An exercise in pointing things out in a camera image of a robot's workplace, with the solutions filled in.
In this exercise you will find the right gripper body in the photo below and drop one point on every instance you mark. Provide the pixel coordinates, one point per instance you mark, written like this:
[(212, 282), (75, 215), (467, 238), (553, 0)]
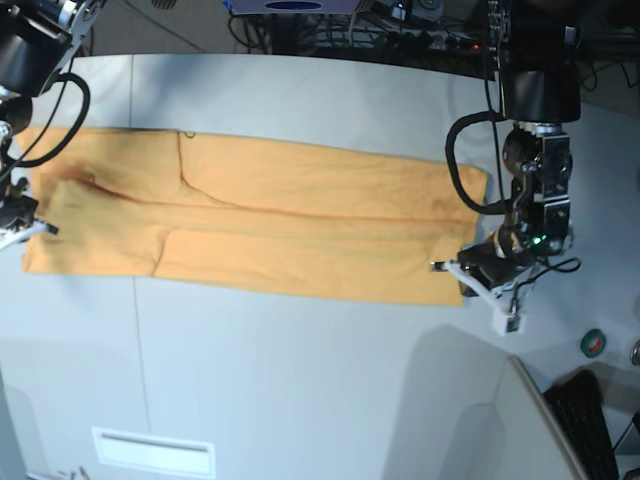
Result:
[(17, 208)]

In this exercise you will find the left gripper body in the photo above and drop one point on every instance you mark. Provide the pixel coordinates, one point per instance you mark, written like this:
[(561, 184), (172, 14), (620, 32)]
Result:
[(520, 252)]

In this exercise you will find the orange t-shirt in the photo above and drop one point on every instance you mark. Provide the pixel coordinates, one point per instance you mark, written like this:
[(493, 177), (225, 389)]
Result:
[(251, 214)]

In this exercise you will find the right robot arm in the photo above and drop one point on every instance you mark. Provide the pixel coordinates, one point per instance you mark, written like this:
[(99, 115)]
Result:
[(38, 39)]

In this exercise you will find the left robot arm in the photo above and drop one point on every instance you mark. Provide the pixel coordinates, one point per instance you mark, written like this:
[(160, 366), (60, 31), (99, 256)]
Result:
[(531, 53)]

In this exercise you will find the green tape roll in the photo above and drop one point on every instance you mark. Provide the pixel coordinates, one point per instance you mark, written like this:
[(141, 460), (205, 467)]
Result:
[(593, 343)]

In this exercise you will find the black keyboard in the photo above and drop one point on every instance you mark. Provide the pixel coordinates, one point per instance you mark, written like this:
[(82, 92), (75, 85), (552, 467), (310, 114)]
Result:
[(577, 406)]

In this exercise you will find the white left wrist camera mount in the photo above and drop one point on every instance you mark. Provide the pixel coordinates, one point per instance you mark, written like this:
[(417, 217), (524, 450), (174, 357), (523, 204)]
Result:
[(507, 313)]

